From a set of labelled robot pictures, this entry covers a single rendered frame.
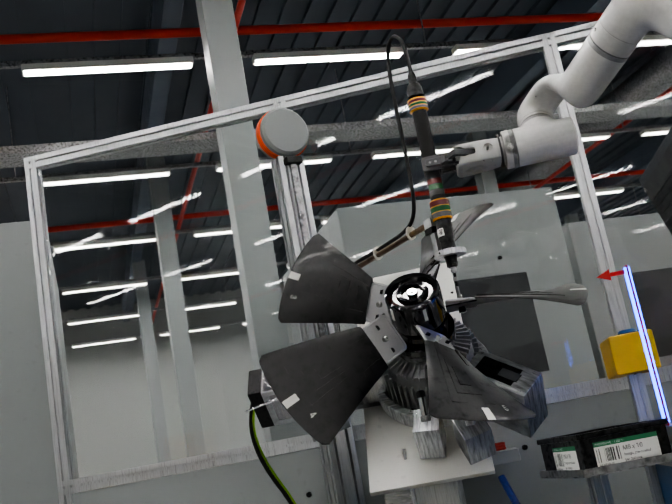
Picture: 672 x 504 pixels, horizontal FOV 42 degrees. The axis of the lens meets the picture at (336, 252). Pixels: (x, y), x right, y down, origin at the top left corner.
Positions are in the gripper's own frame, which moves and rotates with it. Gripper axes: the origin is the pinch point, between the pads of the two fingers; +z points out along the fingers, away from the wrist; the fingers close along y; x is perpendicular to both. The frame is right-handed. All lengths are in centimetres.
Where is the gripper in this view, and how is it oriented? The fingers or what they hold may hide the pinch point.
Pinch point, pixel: (431, 166)
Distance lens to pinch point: 196.6
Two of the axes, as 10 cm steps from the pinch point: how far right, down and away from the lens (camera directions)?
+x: -1.7, -9.6, 2.3
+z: -9.7, 2.0, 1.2
